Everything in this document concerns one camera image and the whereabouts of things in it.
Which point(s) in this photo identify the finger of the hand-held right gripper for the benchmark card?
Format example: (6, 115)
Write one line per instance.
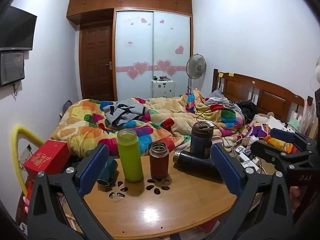
(282, 133)
(265, 151)

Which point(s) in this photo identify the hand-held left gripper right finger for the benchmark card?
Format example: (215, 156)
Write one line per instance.
(228, 171)

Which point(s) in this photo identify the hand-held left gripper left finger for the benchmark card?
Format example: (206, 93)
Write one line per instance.
(92, 171)

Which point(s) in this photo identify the teal cup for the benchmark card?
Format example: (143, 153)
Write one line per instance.
(110, 170)

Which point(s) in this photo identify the black thermos cup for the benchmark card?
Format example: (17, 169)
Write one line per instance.
(195, 163)

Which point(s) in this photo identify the green cup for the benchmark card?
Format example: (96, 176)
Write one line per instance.
(130, 157)

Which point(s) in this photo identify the brown thermos cup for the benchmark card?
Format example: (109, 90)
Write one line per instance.
(159, 163)

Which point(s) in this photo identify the person's right hand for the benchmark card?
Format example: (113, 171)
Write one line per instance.
(295, 194)

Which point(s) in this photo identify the orange snack bag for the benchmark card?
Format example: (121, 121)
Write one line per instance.
(277, 142)

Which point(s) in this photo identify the white box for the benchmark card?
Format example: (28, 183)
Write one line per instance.
(276, 123)

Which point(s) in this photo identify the green plush toy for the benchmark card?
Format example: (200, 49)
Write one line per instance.
(293, 125)

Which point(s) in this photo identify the white power strip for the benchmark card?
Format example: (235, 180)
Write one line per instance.
(246, 158)

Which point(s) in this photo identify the purple cloth toy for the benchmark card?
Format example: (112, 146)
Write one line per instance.
(258, 131)

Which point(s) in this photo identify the pink hanging garment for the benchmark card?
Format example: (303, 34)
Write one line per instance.
(307, 117)

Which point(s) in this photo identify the wooden bed headboard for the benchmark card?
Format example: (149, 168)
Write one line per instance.
(270, 97)

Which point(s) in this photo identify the dark blue tumbler brown lid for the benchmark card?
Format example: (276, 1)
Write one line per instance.
(200, 142)

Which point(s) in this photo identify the black clothing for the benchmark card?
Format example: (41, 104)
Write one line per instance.
(248, 108)

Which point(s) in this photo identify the red gift box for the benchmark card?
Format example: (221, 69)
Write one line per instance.
(47, 157)

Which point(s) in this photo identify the colourful patchwork blanket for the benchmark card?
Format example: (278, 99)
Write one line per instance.
(82, 120)

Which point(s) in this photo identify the red book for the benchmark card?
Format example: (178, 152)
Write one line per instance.
(208, 226)

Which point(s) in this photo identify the grey black garment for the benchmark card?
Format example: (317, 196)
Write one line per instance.
(125, 111)

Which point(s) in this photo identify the grey striped pillow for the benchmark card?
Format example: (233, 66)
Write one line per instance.
(220, 98)

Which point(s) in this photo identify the yellow foam tube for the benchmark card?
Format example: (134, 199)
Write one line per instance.
(15, 155)

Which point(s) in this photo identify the small white cabinet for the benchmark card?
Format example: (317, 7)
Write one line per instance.
(162, 88)

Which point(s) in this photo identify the brown wooden door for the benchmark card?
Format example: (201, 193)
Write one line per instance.
(96, 62)

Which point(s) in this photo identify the standing fan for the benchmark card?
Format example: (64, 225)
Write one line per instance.
(197, 66)

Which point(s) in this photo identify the sliding wardrobe with pink hearts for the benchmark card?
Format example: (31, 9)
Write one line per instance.
(152, 50)

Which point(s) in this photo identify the wooden overhead cabinet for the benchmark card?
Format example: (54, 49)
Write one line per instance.
(130, 3)

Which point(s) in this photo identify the small wall monitor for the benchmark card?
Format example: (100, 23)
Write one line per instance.
(11, 67)

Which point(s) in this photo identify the black wall television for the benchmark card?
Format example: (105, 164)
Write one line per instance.
(15, 30)

